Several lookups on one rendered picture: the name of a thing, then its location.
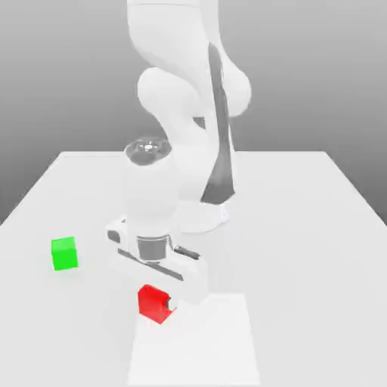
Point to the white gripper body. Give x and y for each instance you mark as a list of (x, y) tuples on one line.
[(190, 279)]

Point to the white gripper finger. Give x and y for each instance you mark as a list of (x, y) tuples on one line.
[(171, 304)]

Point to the small red cube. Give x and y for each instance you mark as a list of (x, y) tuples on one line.
[(151, 302)]

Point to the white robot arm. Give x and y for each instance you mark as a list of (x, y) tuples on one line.
[(187, 90)]

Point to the small green cube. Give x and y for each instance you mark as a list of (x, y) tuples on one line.
[(64, 255)]

